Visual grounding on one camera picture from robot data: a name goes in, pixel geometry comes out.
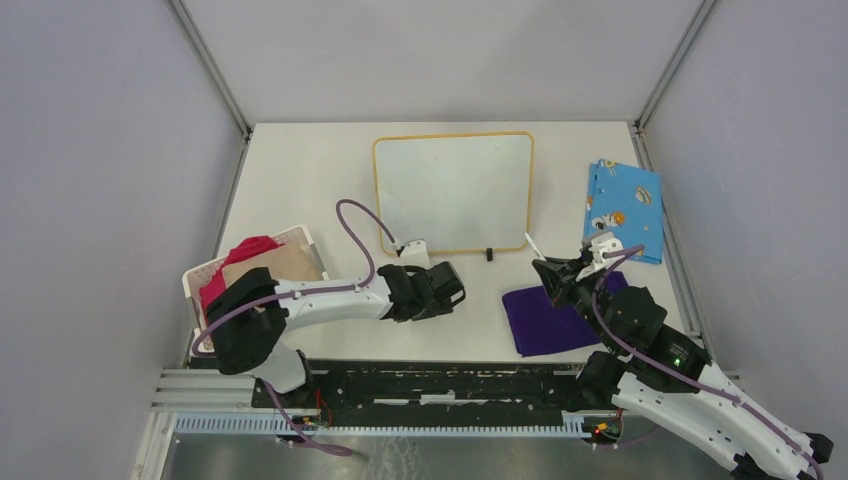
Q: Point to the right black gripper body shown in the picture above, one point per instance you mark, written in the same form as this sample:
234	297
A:
578	294

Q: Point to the yellow framed whiteboard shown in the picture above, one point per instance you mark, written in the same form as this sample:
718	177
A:
460	193

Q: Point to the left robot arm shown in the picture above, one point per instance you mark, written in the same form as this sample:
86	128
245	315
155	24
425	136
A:
248	320

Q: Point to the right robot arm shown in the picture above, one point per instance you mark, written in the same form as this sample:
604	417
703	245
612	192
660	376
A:
659	373

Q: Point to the purple cloth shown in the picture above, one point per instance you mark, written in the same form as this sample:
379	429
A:
539	328

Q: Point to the blue cartoon cloth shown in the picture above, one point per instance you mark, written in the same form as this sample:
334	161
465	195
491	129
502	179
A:
626	201

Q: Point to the tan cloth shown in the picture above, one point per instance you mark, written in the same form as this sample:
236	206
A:
289	262

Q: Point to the red cloth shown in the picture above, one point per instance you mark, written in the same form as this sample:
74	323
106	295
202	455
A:
247	249

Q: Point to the white plastic basket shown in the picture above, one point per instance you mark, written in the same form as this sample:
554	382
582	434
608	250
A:
198	277

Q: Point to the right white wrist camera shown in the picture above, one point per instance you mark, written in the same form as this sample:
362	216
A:
598	251

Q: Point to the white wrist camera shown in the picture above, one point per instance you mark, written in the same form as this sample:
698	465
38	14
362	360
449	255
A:
598	251
414	253

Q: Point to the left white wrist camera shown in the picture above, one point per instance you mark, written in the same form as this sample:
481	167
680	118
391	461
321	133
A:
414	253

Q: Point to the right aluminium frame post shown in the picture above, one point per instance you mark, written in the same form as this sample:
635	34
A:
690	35

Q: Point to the aluminium frame post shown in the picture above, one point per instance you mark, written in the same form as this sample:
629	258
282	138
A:
690	35
210	66

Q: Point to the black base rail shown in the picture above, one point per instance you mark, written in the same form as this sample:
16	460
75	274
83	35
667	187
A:
352	393

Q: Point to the white slotted cable duct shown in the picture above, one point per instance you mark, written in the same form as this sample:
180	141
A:
272	424

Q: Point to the left aluminium frame post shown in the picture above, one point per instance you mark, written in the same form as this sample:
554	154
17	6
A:
210	66

